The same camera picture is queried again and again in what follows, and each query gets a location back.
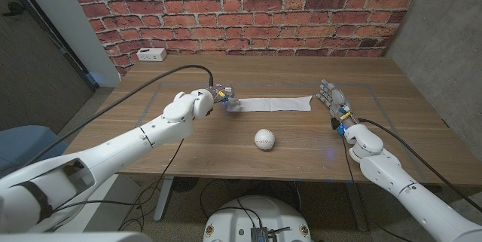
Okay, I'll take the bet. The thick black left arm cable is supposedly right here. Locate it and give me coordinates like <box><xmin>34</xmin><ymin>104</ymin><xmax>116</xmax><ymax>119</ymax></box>
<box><xmin>20</xmin><ymin>64</ymin><xmax>215</xmax><ymax>170</ymax></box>

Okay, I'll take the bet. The blue chair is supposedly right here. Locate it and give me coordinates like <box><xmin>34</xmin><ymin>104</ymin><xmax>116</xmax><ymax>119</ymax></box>
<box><xmin>0</xmin><ymin>124</ymin><xmax>69</xmax><ymax>179</ymax></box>

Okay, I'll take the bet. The white power strip box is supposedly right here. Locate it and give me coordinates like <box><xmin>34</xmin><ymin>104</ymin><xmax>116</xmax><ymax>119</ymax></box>
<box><xmin>136</xmin><ymin>47</ymin><xmax>168</xmax><ymax>63</ymax></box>

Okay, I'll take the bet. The white baseball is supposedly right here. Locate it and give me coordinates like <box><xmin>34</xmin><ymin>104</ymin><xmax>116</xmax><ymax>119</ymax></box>
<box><xmin>254</xmin><ymin>128</ymin><xmax>276</xmax><ymax>151</ymax></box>

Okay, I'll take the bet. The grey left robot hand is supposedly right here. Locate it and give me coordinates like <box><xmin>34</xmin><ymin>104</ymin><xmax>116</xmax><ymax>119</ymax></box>
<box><xmin>210</xmin><ymin>84</ymin><xmax>242</xmax><ymax>107</ymax></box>

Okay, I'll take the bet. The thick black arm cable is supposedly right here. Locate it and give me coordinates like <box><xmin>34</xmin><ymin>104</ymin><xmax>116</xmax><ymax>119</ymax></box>
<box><xmin>356</xmin><ymin>118</ymin><xmax>482</xmax><ymax>213</ymax></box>
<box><xmin>20</xmin><ymin>64</ymin><xmax>215</xmax><ymax>170</ymax></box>

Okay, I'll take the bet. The white cloth strip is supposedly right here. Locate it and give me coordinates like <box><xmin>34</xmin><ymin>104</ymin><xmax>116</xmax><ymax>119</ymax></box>
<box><xmin>227</xmin><ymin>95</ymin><xmax>313</xmax><ymax>113</ymax></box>

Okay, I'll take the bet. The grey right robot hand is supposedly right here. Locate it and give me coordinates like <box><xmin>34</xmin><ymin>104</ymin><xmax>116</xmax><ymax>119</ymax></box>
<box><xmin>316</xmin><ymin>78</ymin><xmax>359</xmax><ymax>130</ymax></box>

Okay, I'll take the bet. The grey table leg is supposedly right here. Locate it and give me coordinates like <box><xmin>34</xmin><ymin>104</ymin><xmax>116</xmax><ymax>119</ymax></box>
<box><xmin>346</xmin><ymin>181</ymin><xmax>370</xmax><ymax>233</ymax></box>
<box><xmin>153</xmin><ymin>176</ymin><xmax>175</xmax><ymax>222</ymax></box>

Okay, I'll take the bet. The black door handle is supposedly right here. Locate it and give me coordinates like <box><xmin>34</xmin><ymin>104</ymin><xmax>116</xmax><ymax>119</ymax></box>
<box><xmin>2</xmin><ymin>2</ymin><xmax>26</xmax><ymax>18</ymax></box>

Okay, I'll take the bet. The thin black cable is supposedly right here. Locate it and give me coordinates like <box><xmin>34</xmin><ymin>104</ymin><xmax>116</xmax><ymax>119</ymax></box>
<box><xmin>117</xmin><ymin>138</ymin><xmax>185</xmax><ymax>232</ymax></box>
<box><xmin>340</xmin><ymin>134</ymin><xmax>415</xmax><ymax>242</ymax></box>

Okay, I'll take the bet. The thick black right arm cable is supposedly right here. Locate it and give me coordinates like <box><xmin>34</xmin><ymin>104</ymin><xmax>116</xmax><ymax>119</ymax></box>
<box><xmin>356</xmin><ymin>118</ymin><xmax>482</xmax><ymax>213</ymax></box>

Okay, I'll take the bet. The red brick printed backdrop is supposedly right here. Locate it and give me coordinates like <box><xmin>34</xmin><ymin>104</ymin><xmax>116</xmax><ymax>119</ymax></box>
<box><xmin>62</xmin><ymin>0</ymin><xmax>429</xmax><ymax>78</ymax></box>

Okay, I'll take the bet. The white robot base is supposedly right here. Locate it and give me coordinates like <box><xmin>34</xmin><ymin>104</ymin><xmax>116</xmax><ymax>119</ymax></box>
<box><xmin>203</xmin><ymin>195</ymin><xmax>313</xmax><ymax>242</ymax></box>

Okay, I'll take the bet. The black connector module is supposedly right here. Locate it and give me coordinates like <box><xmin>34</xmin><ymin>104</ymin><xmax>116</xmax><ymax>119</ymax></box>
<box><xmin>249</xmin><ymin>226</ymin><xmax>291</xmax><ymax>242</ymax></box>

